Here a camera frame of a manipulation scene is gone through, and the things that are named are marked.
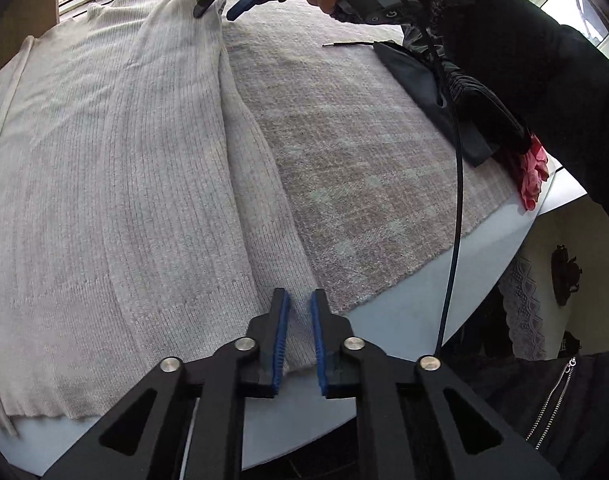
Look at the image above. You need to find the black hanging object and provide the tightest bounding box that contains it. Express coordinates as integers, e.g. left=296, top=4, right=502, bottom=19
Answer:
left=551, top=244, right=583, bottom=307

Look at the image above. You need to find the white lace cloth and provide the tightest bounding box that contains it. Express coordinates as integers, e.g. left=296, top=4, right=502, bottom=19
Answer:
left=499, top=255, right=560, bottom=361

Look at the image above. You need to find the person's right forearm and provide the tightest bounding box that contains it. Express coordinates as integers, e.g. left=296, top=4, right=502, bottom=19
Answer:
left=334, top=0, right=609, bottom=241

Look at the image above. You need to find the pink plaid blanket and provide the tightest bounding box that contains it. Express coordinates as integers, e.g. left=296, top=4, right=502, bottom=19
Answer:
left=219, top=0, right=517, bottom=316

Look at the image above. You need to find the black garment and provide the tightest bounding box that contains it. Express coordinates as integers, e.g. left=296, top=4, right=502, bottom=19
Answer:
left=321, top=40, right=532, bottom=168

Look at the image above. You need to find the cream knit sweater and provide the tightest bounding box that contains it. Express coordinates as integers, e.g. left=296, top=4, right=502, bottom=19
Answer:
left=0, top=0, right=345, bottom=436

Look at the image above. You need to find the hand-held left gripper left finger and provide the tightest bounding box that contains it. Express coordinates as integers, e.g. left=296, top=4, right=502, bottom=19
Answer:
left=42, top=287, right=291, bottom=480

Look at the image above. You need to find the large wooden board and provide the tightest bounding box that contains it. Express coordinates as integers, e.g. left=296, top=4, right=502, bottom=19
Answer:
left=0, top=0, right=60, bottom=81

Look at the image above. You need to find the red cloth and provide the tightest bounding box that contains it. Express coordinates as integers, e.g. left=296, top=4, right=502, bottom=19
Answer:
left=509, top=132, right=550, bottom=211

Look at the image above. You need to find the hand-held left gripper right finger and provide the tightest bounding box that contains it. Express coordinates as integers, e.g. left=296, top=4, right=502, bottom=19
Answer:
left=311, top=289, right=560, bottom=480

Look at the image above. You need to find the person's dark zipped jacket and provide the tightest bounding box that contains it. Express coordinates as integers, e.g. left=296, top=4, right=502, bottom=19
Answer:
left=454, top=345, right=609, bottom=480

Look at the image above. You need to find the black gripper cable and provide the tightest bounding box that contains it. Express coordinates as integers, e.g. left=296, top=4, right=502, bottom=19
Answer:
left=423, top=15, right=466, bottom=357

